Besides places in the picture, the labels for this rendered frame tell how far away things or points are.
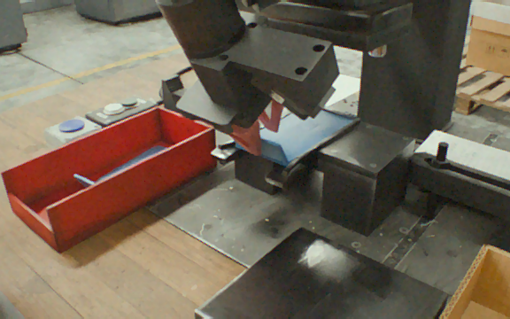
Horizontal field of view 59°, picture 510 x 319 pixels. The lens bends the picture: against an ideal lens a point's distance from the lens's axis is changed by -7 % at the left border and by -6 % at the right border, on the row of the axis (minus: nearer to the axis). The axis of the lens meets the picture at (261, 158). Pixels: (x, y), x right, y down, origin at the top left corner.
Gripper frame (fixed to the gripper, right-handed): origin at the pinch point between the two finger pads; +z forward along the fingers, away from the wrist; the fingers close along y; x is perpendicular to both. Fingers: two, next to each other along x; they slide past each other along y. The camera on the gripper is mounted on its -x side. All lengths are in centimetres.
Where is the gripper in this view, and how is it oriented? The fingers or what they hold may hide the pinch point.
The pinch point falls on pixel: (261, 136)
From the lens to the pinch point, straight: 50.4
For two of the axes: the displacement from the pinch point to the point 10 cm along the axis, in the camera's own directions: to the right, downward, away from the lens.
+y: 5.6, -7.5, 3.5
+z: 2.9, 5.8, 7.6
